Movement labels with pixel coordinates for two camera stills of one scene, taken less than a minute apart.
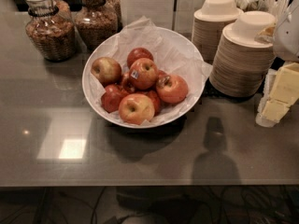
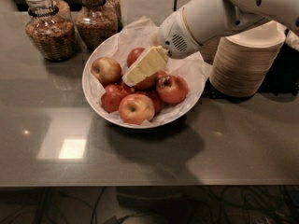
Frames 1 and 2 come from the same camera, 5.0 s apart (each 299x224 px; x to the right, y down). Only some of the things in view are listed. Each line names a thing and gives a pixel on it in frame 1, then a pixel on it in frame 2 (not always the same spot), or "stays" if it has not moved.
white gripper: (288, 37) → (173, 34)
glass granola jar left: (49, 23) stays
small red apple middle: (128, 85) stays
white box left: (154, 2) stays
